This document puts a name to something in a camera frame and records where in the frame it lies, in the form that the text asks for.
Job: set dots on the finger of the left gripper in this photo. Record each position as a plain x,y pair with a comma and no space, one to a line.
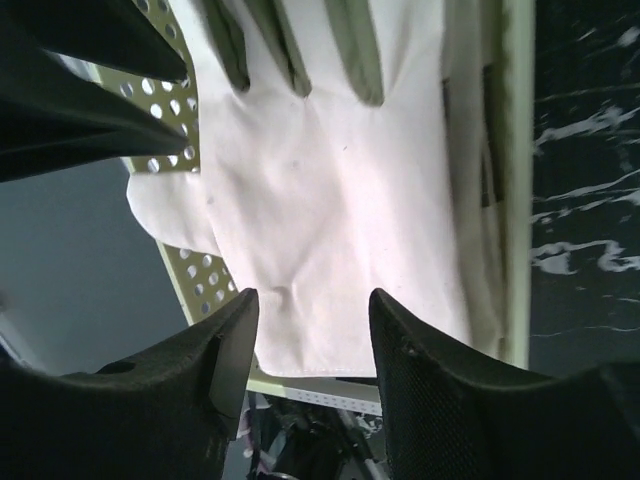
115,34
52,120

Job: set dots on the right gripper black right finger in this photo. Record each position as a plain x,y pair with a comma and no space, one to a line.
452,412

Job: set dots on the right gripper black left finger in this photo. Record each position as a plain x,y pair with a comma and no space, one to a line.
167,412

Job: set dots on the grey cuffed glove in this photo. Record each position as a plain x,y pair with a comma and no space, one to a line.
323,181

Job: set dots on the beige plastic storage basket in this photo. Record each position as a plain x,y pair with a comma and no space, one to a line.
509,28

